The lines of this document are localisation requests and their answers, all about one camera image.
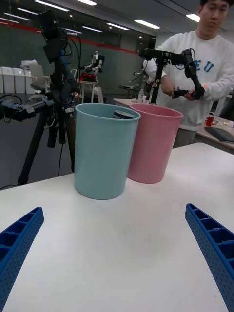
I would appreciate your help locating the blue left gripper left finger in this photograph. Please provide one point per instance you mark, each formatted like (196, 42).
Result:
(17, 246)

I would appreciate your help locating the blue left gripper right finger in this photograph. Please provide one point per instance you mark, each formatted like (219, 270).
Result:
(217, 246)

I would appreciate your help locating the black jointed control arm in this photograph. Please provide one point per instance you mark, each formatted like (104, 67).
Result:
(187, 63)

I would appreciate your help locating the person's left hand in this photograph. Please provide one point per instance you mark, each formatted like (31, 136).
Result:
(191, 97)

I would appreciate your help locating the person's right hand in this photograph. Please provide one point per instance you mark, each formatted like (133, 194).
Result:
(168, 88)

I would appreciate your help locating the black flat pouch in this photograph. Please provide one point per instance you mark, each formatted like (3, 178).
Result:
(219, 134)

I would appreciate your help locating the pink plastic bin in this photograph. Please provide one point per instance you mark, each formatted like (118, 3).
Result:
(153, 151)

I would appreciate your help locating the pale side table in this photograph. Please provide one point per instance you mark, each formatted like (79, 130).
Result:
(214, 129)

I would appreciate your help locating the pale blue plastic bin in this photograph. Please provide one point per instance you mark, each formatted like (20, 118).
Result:
(102, 156)

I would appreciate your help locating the red can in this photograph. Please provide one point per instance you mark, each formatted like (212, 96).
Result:
(209, 121)

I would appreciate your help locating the black drink can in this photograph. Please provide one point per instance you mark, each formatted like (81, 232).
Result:
(123, 114)

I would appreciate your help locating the white box bin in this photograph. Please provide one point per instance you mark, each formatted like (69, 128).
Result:
(19, 81)
(28, 81)
(6, 80)

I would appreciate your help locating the small clear plastic bottle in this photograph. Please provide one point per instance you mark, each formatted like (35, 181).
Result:
(141, 95)

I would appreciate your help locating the black tripod with pole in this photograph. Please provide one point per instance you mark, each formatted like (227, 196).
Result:
(158, 78)

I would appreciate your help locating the person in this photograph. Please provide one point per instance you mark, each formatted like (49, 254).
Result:
(219, 48)

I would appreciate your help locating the small white humanoid robot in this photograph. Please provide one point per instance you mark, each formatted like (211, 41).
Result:
(97, 61)

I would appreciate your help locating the black tripod with camera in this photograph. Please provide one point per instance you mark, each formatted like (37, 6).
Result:
(61, 80)

